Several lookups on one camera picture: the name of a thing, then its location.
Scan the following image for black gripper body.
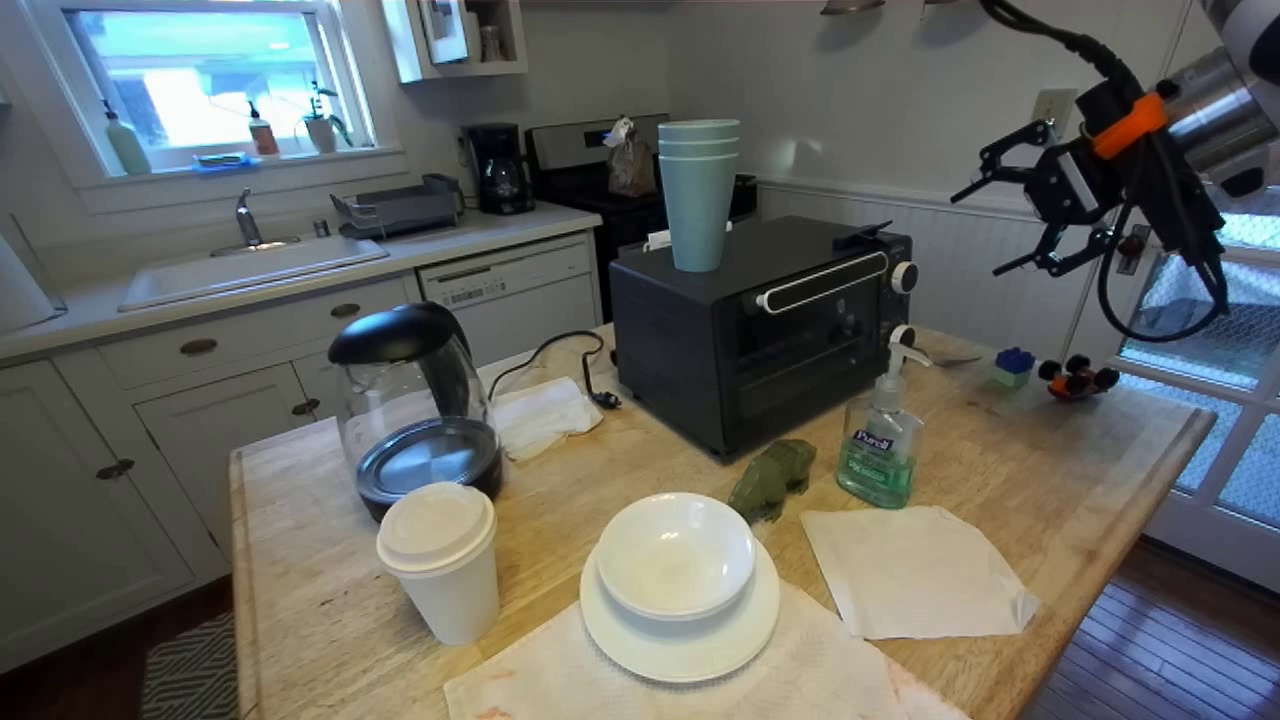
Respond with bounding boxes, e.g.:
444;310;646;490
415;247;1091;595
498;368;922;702
1023;83;1220;263

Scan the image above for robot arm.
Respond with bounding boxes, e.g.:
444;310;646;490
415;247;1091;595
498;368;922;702
954;0;1280;278

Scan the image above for black toaster oven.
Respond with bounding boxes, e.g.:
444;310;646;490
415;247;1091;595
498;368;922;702
609;215;914;459

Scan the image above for blue and green small cup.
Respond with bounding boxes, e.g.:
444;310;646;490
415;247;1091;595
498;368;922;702
995;349;1036;389

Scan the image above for green hand soap bottle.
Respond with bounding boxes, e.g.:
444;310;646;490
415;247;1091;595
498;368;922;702
837;325;929;508

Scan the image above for stacked teal plastic cups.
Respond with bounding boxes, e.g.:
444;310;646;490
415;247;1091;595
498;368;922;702
657;120;739;271

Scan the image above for white folded napkin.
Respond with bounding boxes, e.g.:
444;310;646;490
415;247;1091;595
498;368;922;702
803;508;1038;641

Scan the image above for brown paper bag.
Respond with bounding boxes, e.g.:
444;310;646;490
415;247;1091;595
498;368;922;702
604;115;657;195

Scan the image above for black stainless kitchen stove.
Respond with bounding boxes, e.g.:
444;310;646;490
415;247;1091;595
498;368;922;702
529;115;755;305

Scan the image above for large white paper towel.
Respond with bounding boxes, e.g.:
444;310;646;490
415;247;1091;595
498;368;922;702
444;589;968;720

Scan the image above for white bowl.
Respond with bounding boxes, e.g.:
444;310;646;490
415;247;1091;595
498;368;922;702
594;492;755;623

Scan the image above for black coffee maker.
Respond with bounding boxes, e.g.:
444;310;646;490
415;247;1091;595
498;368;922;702
462;125;531;215

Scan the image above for white dishwasher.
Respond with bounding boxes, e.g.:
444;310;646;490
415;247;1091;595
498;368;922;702
415;231;599;365

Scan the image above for white cloth by kettle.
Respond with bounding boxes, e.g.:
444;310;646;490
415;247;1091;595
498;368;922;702
492;381;599;464

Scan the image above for white plate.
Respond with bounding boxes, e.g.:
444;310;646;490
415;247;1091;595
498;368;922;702
579;554;779;685

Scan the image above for dish drying rack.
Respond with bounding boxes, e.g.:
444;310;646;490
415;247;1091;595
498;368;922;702
330;173;462;239

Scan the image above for black glass electric kettle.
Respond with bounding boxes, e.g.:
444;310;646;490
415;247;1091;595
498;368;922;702
328;301;502;518

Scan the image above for white paper coffee cup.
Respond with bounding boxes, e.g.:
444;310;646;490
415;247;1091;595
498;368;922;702
377;485;498;646

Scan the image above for green spray bottle on sill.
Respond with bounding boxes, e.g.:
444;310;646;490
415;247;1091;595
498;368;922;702
305;83;351;156

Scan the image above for red bottle on sill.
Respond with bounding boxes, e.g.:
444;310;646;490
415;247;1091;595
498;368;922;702
249;102;280;161

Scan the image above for kitchen sink faucet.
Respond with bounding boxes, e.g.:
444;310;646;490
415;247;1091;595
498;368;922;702
210;189;295;257

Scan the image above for blue sponge on sill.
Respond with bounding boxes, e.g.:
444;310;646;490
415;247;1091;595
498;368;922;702
193;153;261;178

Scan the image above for white sink basin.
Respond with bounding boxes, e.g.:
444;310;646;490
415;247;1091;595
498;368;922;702
123;235;387;310

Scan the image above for white soap bottle on sill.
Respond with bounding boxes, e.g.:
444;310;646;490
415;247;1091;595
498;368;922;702
102;102;151;178

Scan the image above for white base cabinets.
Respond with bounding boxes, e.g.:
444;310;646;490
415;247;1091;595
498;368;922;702
0;228;609;675

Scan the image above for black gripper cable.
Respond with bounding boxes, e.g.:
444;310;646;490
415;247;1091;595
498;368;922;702
982;0;1231;349

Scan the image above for black oven power cord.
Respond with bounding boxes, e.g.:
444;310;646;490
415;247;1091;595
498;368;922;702
479;325;625;418

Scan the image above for wall shelf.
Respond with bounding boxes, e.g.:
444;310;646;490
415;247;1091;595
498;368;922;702
380;0;529;83

